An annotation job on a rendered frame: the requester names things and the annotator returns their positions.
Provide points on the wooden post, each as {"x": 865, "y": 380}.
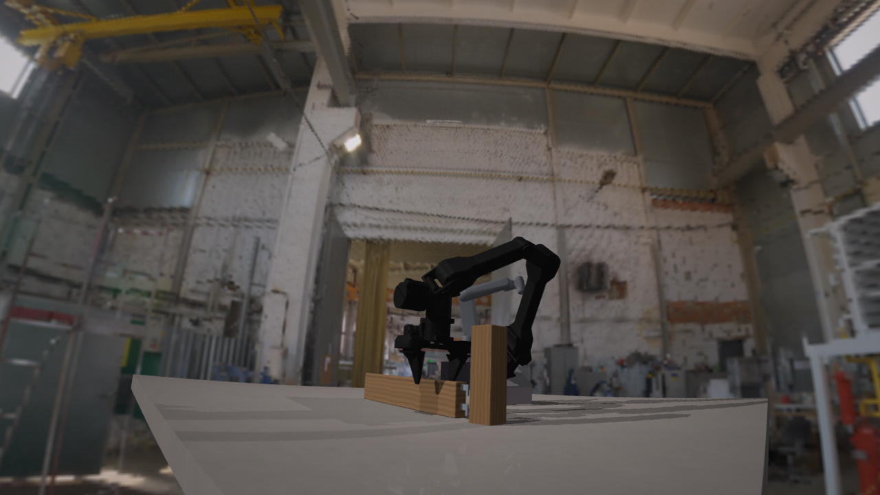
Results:
{"x": 488, "y": 375}

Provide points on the brown wooden board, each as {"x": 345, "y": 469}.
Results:
{"x": 434, "y": 396}

